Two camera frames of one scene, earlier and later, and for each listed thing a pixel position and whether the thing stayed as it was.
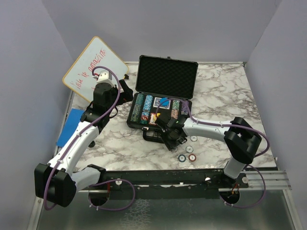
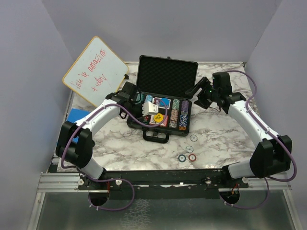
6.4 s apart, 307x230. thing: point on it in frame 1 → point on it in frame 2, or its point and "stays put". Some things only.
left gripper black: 127,95 → 140,105
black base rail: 168,183 stays put
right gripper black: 171,143 → 204,83
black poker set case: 165,87 stays put
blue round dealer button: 165,103 stays put
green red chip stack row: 175,109 stays put
